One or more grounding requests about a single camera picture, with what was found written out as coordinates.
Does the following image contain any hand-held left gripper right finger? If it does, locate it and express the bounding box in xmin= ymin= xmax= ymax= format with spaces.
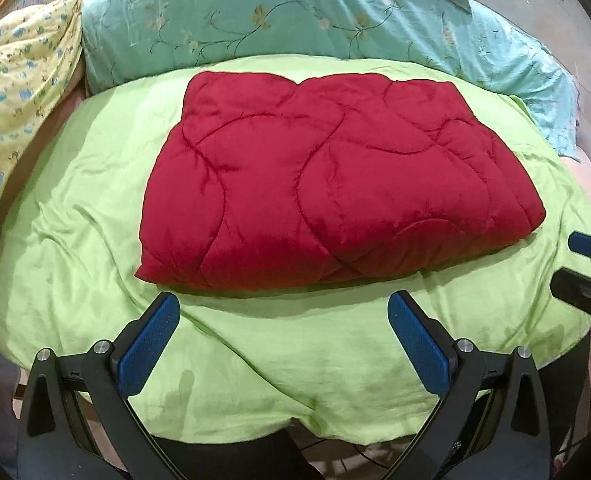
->
xmin=388 ymin=290 xmax=551 ymax=480

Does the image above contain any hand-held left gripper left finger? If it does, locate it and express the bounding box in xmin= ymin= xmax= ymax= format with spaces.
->
xmin=18 ymin=292 xmax=181 ymax=480

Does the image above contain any red quilted jacket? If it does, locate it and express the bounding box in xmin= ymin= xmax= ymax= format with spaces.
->
xmin=134 ymin=71 xmax=547 ymax=292

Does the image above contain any light green blanket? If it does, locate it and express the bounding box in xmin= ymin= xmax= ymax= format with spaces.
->
xmin=0 ymin=52 xmax=591 ymax=450

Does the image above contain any yellow printed quilt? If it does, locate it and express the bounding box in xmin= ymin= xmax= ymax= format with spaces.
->
xmin=0 ymin=0 xmax=85 ymax=243

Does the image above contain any teal floral quilt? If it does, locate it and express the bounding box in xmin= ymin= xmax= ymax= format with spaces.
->
xmin=82 ymin=0 xmax=582 ymax=162

